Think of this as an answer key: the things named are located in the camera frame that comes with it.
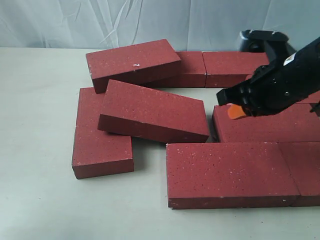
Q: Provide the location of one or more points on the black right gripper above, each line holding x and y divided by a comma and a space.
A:
303, 61

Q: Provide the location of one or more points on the middle row red brick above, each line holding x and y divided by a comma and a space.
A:
295, 124

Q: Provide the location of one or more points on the right second row brick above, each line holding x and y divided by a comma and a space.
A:
312, 98

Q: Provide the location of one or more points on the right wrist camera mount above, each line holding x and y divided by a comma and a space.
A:
274, 43

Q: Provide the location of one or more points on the white backdrop curtain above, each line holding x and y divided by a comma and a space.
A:
192, 25

